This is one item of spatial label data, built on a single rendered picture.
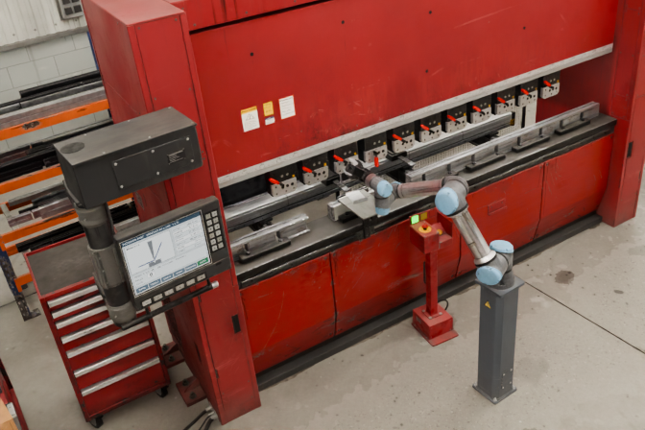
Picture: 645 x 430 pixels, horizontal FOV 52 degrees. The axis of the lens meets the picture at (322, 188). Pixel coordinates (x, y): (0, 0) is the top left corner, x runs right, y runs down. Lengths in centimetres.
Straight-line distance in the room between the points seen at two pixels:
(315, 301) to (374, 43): 151
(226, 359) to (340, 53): 173
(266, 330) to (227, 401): 44
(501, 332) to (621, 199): 209
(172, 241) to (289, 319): 132
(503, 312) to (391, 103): 128
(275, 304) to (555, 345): 174
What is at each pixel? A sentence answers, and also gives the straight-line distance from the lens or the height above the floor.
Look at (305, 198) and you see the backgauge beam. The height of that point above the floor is 93.
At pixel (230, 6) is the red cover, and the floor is 223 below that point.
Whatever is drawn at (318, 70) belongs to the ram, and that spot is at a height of 181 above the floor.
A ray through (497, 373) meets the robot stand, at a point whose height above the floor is 21.
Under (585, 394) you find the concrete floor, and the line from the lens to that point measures 417.
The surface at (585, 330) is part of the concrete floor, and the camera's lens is 456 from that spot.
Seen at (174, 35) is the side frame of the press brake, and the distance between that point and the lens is 289.
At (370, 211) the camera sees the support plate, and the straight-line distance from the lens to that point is 373.
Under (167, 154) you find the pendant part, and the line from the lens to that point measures 266.
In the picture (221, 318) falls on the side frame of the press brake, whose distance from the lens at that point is 356.
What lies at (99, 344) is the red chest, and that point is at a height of 61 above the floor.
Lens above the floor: 297
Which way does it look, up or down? 29 degrees down
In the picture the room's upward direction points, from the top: 6 degrees counter-clockwise
